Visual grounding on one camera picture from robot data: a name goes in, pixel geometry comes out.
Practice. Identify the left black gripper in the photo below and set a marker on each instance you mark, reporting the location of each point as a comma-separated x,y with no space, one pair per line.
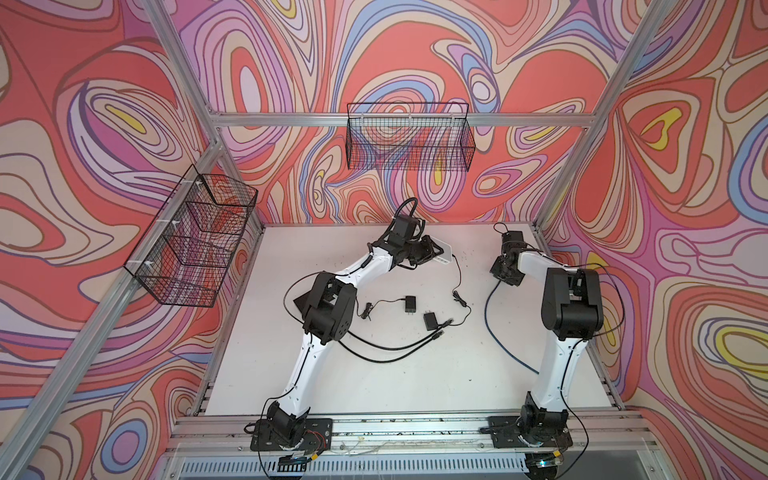
428,244

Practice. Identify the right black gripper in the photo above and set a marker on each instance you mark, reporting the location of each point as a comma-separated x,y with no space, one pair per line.
496,269

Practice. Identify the black power adapter with cord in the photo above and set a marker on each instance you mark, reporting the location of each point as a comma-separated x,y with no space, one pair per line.
453,311

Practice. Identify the white square router box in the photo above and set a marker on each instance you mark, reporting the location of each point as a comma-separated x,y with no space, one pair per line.
442,251

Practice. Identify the black network switch box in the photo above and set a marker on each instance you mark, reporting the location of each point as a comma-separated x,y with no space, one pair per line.
300,303

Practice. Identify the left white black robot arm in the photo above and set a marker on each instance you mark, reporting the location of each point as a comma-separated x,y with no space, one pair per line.
326,314

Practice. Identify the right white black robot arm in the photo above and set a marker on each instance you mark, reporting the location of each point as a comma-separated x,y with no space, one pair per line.
571,312

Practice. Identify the rear black wire basket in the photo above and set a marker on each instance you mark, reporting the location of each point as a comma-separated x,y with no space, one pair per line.
409,136

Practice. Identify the black wire basket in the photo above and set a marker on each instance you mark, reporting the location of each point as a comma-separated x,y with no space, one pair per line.
200,228
409,136

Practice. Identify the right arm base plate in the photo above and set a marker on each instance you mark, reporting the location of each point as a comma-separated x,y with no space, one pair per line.
507,431

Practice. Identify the aluminium front rail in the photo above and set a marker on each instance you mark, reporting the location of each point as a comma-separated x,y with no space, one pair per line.
596,444

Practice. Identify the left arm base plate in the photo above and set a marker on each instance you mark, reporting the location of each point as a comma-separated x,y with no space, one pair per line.
313,435

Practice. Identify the left black wire basket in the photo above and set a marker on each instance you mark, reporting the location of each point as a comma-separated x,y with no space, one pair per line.
200,228

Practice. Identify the aluminium frame struts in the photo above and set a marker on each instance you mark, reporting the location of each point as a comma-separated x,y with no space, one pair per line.
335,111

